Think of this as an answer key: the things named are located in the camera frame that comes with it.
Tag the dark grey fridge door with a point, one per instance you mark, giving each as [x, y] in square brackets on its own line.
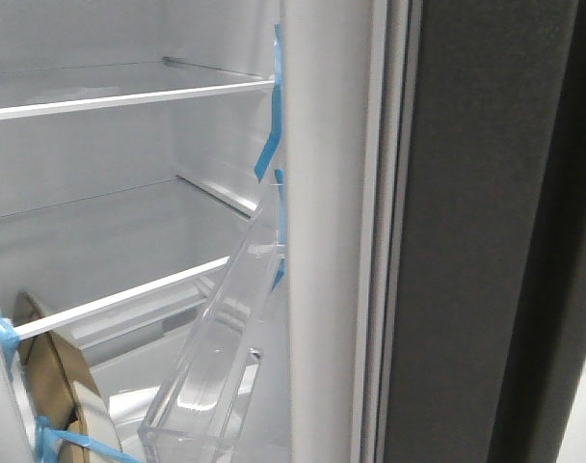
[436, 196]

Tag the white fridge interior body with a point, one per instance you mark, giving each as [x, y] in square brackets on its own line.
[131, 339]

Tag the clear plastic door bin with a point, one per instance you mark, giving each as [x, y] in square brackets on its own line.
[227, 397]

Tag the lower glass fridge shelf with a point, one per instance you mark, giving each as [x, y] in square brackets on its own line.
[68, 250]

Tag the glass fridge shelf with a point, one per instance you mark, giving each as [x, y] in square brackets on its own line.
[68, 250]
[43, 92]

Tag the upper glass fridge shelf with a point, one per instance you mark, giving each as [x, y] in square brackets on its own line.
[43, 92]

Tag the middle blue tape strip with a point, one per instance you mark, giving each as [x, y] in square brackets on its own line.
[281, 239]

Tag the blue tape strip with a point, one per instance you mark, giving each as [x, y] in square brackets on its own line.
[281, 239]
[272, 143]

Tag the upper blue tape strip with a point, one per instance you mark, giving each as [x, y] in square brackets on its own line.
[272, 143]

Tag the brown tape roll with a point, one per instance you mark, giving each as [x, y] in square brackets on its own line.
[70, 420]

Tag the lower left blue tape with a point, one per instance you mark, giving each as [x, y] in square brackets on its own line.
[13, 371]

